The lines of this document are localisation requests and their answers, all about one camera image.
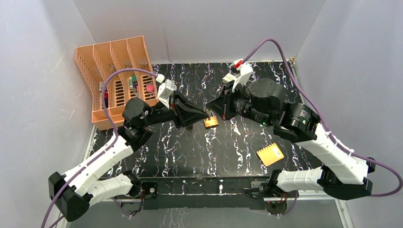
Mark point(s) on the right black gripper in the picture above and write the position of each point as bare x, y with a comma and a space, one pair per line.
222, 105

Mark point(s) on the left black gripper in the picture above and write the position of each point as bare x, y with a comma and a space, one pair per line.
177, 111

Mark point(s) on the silver key bunch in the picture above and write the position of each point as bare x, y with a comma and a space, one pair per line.
235, 129

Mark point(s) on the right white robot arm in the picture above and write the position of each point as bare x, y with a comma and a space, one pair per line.
341, 176

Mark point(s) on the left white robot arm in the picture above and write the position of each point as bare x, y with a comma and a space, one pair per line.
97, 163

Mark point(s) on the brass padlock centre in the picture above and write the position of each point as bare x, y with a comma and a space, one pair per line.
211, 122

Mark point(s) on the pink eraser in organizer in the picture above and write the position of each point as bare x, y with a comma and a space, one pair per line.
150, 88

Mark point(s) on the orange spiral notebook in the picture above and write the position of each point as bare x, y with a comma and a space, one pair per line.
270, 154

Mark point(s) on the red black item in organizer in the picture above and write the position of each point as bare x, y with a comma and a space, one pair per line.
106, 99

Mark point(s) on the orange plastic file organizer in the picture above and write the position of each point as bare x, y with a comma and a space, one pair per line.
121, 68

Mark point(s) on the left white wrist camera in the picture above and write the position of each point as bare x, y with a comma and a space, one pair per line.
166, 89

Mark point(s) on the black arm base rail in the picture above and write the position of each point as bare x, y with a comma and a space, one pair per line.
187, 192

